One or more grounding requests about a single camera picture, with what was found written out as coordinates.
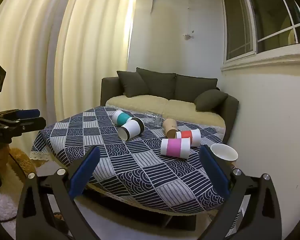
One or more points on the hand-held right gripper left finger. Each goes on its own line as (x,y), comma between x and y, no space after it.
(84,173)

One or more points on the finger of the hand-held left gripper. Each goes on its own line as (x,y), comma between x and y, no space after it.
(32,123)
(27,113)

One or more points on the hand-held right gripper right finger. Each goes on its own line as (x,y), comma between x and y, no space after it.
(215,173)

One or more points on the plain white paper cup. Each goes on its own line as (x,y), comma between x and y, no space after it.
(223,152)

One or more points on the red banded paper cup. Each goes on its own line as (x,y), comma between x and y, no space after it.
(190,135)

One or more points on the pink banded paper cup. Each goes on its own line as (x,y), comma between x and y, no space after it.
(173,148)

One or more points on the brown paper cup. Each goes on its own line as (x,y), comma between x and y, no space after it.
(170,127)

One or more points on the white cup with black rim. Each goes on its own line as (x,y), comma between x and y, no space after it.
(133,128)

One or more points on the teal banded paper cup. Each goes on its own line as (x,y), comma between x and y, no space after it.
(122,118)

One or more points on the person's left hand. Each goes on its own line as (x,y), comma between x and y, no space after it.
(3,155)

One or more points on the dark round table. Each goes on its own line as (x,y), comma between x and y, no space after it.
(48,171)

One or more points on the yellow floor mat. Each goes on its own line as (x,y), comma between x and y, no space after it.
(21,158)

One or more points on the navy patterned tablecloth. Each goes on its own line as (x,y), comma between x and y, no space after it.
(140,165)

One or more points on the dark brown sofa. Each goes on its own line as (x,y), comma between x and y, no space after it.
(231,110)

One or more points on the cream curtain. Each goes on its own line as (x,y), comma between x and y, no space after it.
(65,55)

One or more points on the small dark throw pillow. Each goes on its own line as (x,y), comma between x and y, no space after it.
(132,83)
(210,100)

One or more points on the clear plastic container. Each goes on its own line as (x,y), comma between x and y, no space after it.
(152,118)

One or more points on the white fluffy rug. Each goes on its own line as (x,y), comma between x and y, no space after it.
(0,205)

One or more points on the beige sofa cover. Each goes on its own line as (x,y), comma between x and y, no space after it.
(140,102)

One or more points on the large dark back cushion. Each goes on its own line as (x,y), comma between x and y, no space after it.
(192,86)
(161,85)

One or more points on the white framed window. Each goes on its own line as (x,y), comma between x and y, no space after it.
(265,17)

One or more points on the wall hook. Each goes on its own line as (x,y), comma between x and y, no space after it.
(189,36)

